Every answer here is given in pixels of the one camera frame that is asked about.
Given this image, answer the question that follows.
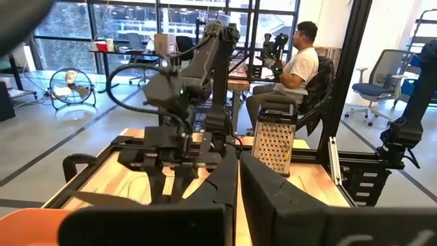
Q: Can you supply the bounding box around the black floor cabinet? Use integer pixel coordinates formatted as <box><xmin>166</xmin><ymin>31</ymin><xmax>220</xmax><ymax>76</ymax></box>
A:
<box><xmin>0</xmin><ymin>81</ymin><xmax>16</xmax><ymax>122</ymax></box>

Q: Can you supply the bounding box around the person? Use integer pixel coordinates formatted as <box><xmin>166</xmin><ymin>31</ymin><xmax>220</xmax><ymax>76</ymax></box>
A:
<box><xmin>245</xmin><ymin>20</ymin><xmax>321</xmax><ymax>135</ymax></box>

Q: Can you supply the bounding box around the black table clamp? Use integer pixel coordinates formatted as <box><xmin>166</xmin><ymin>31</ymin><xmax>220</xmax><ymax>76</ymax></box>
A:
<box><xmin>62</xmin><ymin>153</ymin><xmax>99</xmax><ymax>184</ymax></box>

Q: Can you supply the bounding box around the black labelled drawer unit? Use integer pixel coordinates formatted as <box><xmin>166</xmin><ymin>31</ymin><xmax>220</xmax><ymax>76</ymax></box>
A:
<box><xmin>341</xmin><ymin>167</ymin><xmax>393</xmax><ymax>208</ymax></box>

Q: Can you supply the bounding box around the cardboard box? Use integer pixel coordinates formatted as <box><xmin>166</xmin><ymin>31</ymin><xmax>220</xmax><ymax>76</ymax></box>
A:
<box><xmin>153</xmin><ymin>33</ymin><xmax>178</xmax><ymax>55</ymax></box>

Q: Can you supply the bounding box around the round metal floor fan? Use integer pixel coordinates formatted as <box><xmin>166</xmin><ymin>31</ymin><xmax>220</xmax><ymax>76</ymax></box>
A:
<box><xmin>49</xmin><ymin>67</ymin><xmax>98</xmax><ymax>111</ymax></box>

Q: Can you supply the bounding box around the grey blue office chair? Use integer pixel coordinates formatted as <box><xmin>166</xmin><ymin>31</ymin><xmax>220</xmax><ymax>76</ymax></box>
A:
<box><xmin>343</xmin><ymin>49</ymin><xmax>410</xmax><ymax>128</ymax></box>

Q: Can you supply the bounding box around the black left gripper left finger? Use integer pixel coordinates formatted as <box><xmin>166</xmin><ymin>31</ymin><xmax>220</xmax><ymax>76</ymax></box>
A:
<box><xmin>57</xmin><ymin>146</ymin><xmax>239</xmax><ymax>246</ymax></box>

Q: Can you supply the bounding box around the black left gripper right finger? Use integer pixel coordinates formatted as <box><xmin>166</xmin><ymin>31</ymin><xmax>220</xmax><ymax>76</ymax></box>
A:
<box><xmin>240</xmin><ymin>151</ymin><xmax>437</xmax><ymax>246</ymax></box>

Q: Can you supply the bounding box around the black patterned chair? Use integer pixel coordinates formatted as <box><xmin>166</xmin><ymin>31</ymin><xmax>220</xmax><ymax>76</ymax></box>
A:
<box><xmin>295</xmin><ymin>56</ymin><xmax>337</xmax><ymax>137</ymax></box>

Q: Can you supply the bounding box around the orange plastic bin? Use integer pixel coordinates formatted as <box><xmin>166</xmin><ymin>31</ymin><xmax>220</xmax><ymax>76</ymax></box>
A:
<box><xmin>0</xmin><ymin>208</ymin><xmax>74</xmax><ymax>246</ymax></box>

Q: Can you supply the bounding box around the black window frame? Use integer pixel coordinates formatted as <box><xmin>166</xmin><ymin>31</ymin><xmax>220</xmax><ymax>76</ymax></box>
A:
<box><xmin>27</xmin><ymin>0</ymin><xmax>302</xmax><ymax>83</ymax></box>

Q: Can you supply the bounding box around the small wooden side table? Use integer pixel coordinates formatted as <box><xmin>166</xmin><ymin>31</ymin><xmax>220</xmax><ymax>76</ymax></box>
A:
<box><xmin>227</xmin><ymin>70</ymin><xmax>251</xmax><ymax>135</ymax></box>

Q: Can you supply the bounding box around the black office desk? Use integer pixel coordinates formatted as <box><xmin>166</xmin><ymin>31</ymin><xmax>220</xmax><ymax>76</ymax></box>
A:
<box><xmin>89</xmin><ymin>49</ymin><xmax>161</xmax><ymax>94</ymax></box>

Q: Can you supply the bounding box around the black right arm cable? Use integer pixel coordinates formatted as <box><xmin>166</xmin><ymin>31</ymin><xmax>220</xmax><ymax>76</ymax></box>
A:
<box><xmin>105</xmin><ymin>63</ymin><xmax>187</xmax><ymax>129</ymax></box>

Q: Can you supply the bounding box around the black office chair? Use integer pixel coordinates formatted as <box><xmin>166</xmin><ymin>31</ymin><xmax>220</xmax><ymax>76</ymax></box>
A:
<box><xmin>175</xmin><ymin>36</ymin><xmax>195</xmax><ymax>62</ymax></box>

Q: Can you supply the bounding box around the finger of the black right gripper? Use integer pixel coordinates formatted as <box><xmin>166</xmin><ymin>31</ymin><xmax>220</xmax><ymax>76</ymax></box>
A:
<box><xmin>143</xmin><ymin>163</ymin><xmax>169</xmax><ymax>206</ymax></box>
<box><xmin>169</xmin><ymin>163</ymin><xmax>199</xmax><ymax>205</ymax></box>

